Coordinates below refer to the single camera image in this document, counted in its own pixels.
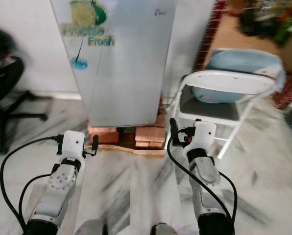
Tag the white folding chair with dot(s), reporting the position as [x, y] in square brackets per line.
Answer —
[229, 81]

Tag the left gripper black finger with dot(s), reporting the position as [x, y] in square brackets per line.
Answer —
[95, 142]

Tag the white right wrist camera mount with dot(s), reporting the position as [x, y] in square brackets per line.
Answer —
[205, 134]

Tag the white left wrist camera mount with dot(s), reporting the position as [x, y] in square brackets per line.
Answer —
[73, 144]

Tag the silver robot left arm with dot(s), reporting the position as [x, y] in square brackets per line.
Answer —
[62, 181]

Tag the silver robot right leg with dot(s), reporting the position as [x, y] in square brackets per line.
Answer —
[163, 230]

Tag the silver robot left leg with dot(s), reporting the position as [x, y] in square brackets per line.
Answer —
[91, 227]

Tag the silver fridge door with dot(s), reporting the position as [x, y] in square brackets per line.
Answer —
[131, 93]

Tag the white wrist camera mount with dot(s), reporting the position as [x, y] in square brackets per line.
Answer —
[73, 144]
[205, 134]

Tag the dark green potted plant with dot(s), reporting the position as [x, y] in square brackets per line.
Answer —
[263, 19]

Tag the light blue plastic tub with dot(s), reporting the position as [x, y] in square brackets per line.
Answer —
[244, 61]

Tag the silver robot leg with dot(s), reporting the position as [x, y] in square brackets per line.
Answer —
[163, 230]
[91, 227]

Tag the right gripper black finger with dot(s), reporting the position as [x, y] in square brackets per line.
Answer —
[197, 121]
[174, 128]

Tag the black office chair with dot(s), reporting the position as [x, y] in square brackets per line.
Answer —
[4, 83]

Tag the red brick stack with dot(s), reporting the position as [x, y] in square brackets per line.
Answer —
[150, 137]
[101, 133]

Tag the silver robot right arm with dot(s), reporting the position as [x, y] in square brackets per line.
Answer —
[205, 176]

